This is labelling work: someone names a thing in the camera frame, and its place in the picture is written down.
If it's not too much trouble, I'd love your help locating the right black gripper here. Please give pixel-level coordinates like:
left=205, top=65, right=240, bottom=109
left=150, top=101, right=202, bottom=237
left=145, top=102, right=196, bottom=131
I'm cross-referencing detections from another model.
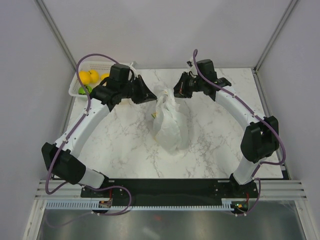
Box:
left=168, top=71, right=205, bottom=99

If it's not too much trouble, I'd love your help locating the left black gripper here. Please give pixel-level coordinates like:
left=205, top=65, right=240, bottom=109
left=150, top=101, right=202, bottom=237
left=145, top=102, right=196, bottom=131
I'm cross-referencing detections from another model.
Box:
left=120, top=75, right=157, bottom=105

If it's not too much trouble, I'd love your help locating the white lemon-print plastic bag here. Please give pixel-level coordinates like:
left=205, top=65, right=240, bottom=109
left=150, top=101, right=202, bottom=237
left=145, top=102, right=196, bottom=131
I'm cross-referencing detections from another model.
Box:
left=145, top=85, right=190, bottom=155

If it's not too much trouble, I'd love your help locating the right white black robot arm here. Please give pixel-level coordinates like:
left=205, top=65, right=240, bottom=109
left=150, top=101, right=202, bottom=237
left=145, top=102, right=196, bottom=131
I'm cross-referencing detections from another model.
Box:
left=173, top=59, right=279, bottom=197

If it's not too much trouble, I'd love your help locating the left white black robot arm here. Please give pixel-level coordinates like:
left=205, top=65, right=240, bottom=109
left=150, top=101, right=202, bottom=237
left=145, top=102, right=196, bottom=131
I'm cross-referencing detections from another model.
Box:
left=41, top=63, right=157, bottom=197

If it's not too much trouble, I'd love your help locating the yellow fake mango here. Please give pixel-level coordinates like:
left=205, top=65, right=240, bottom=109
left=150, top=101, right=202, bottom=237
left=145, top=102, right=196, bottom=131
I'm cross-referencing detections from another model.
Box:
left=100, top=73, right=110, bottom=81

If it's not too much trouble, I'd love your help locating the small yellow fake lemon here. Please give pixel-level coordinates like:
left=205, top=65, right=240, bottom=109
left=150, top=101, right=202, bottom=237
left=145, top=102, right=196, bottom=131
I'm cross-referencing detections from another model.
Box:
left=88, top=69, right=100, bottom=84

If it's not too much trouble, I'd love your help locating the large yellow fake lemon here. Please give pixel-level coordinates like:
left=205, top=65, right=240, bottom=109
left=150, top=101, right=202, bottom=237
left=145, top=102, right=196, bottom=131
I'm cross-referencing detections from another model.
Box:
left=78, top=71, right=91, bottom=85

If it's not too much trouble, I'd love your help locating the green black-striped fake fruit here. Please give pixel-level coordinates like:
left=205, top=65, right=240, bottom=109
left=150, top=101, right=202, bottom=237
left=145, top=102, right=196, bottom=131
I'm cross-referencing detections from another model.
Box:
left=78, top=85, right=92, bottom=95

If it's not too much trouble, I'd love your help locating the white plastic fruit basket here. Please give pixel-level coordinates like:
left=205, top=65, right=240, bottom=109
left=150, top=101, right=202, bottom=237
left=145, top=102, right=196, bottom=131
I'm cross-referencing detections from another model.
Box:
left=68, top=60, right=115, bottom=99

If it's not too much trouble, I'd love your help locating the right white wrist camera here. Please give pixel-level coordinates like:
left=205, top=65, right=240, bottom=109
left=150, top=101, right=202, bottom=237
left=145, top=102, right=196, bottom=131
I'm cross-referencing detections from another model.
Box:
left=186, top=57, right=197, bottom=75

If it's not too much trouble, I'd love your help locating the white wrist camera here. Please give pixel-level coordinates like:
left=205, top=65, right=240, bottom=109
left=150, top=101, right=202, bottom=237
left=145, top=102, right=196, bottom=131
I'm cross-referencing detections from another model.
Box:
left=129, top=61, right=138, bottom=77
left=186, top=57, right=197, bottom=75

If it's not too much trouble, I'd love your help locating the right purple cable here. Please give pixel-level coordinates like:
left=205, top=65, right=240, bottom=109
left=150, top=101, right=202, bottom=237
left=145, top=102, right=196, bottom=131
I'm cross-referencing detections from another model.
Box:
left=192, top=49, right=287, bottom=181

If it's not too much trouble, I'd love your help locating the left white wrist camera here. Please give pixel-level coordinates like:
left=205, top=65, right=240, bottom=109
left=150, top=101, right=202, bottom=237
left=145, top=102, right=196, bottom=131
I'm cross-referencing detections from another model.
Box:
left=129, top=61, right=138, bottom=77

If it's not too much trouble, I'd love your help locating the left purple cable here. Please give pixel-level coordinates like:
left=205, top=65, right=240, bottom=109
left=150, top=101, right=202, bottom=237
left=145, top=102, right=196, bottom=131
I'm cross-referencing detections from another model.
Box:
left=44, top=53, right=121, bottom=195

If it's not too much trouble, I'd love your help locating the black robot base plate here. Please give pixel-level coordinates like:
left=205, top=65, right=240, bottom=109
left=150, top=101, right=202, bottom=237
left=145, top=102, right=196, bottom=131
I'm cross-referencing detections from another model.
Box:
left=80, top=178, right=259, bottom=206

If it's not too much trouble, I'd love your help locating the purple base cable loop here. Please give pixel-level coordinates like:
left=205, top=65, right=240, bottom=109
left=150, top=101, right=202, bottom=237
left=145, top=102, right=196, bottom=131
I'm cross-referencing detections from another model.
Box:
left=93, top=184, right=136, bottom=217

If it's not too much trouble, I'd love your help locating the left aluminium frame post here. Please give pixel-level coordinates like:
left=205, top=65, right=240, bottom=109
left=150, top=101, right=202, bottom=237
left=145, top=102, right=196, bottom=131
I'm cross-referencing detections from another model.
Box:
left=34, top=0, right=77, bottom=70

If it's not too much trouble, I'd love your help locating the aluminium frame post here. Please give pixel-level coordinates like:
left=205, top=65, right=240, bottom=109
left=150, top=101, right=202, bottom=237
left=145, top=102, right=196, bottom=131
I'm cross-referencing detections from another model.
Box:
left=34, top=0, right=77, bottom=70
left=252, top=0, right=300, bottom=74

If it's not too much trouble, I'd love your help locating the right aluminium frame post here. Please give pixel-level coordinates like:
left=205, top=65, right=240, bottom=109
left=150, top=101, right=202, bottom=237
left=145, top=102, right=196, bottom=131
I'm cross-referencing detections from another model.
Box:
left=252, top=0, right=300, bottom=74

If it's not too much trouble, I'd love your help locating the white slotted cable duct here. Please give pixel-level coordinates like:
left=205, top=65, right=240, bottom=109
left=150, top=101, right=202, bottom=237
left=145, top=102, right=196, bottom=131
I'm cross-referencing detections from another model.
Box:
left=45, top=198, right=236, bottom=211

